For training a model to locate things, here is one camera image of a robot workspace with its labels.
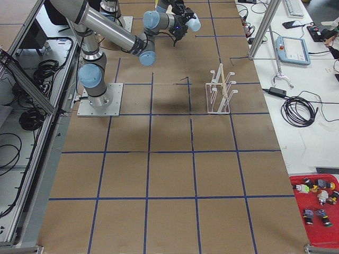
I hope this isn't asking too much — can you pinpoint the black smartphone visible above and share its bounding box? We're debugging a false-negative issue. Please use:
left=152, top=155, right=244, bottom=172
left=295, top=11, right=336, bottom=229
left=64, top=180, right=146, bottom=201
left=282, top=20, right=304, bottom=29

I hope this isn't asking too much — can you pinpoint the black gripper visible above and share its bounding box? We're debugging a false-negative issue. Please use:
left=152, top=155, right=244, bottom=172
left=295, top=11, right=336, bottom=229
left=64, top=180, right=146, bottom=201
left=171, top=15, right=191, bottom=40
left=172, top=2, right=195, bottom=19

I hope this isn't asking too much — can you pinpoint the light blue plastic cup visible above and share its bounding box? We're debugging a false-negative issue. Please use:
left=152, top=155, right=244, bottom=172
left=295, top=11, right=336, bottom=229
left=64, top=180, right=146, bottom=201
left=185, top=15, right=201, bottom=32

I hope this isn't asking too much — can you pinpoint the blue teach pendant tablet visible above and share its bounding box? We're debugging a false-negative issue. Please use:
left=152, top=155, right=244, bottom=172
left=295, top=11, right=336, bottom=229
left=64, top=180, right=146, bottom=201
left=275, top=36, right=310, bottom=66

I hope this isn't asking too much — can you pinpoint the aluminium frame post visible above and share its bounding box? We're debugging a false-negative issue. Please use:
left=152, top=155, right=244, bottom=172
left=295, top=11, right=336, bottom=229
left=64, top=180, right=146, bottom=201
left=248, top=0, right=280, bottom=60

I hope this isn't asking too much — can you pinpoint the metal reacher grabber tool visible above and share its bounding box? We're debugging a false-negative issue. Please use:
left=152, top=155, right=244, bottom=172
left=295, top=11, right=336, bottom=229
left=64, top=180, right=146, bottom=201
left=269, top=29, right=294, bottom=89

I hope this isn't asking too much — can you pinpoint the coiled black cable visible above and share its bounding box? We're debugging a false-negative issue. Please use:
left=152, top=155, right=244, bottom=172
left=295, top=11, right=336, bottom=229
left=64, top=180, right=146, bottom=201
left=280, top=91, right=339, bottom=128

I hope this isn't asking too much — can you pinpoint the red parts tray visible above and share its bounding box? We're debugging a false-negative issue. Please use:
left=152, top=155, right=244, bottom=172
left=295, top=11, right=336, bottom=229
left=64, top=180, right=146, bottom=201
left=290, top=174, right=338, bottom=249

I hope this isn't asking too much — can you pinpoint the black power adapter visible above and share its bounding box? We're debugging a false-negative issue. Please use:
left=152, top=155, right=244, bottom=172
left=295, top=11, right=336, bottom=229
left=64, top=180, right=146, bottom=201
left=268, top=87, right=287, bottom=98

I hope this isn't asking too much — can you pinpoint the white wire cup rack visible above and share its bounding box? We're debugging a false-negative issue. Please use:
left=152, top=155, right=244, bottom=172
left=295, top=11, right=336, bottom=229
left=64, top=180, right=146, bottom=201
left=205, top=63, right=238, bottom=114

